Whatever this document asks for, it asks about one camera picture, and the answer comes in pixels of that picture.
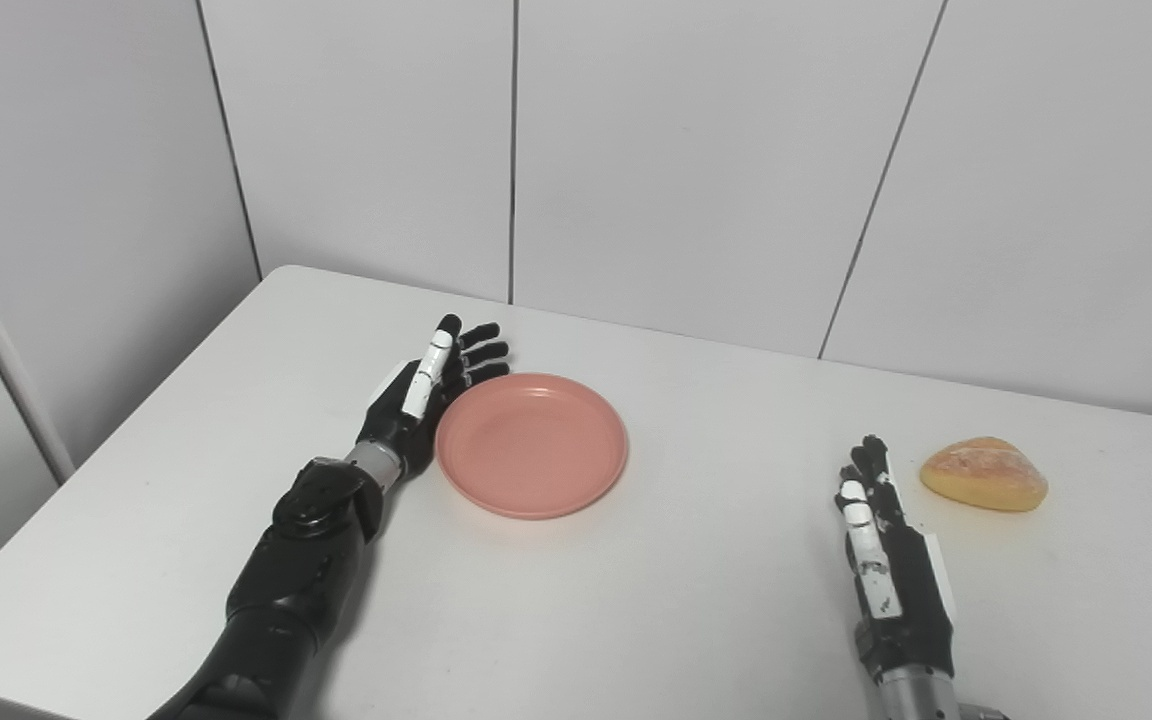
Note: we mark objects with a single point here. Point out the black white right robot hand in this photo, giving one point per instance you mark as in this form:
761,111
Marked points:
921,600

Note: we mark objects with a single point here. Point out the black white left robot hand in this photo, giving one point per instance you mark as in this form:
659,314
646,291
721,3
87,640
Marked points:
391,415

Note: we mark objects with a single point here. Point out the golden bread roll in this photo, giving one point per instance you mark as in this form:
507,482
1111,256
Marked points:
984,475

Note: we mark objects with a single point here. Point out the pink round plate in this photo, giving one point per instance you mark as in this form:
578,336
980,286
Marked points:
531,445

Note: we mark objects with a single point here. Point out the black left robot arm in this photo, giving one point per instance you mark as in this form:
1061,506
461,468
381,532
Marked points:
286,590

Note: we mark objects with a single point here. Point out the white door frame post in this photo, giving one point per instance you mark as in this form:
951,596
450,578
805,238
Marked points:
24,400

